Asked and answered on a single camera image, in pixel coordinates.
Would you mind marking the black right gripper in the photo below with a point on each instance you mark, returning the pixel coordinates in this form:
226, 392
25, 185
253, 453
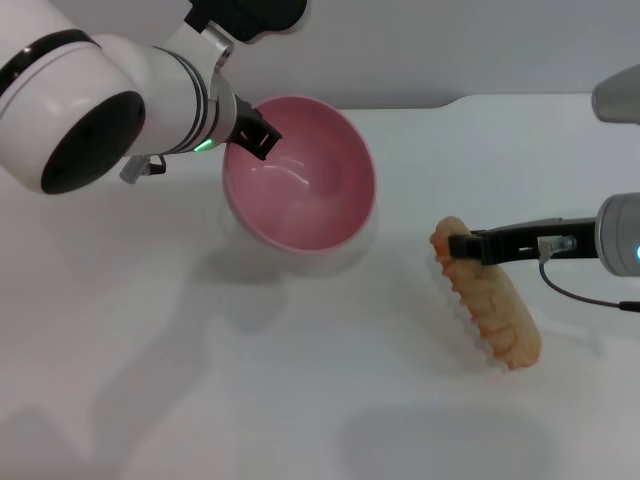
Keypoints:
555, 240

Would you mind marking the pink bowl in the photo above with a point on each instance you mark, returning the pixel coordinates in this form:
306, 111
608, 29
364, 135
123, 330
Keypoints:
300, 190

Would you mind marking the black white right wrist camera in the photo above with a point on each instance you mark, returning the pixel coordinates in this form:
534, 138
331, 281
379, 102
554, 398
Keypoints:
617, 97

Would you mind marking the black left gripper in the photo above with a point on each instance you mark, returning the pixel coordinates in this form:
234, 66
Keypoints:
242, 120

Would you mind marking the silver left camera mount bracket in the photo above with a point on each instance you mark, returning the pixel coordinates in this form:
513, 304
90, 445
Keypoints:
205, 50

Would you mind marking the ridged golden bread loaf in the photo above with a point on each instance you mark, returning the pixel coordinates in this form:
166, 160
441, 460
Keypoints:
490, 300

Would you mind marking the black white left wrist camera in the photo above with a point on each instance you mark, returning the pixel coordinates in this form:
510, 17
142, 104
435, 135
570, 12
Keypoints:
250, 15

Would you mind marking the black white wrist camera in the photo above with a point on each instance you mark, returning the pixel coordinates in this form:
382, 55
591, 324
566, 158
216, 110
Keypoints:
617, 97
250, 15

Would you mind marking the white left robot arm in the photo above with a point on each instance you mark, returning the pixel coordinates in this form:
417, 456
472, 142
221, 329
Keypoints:
110, 105

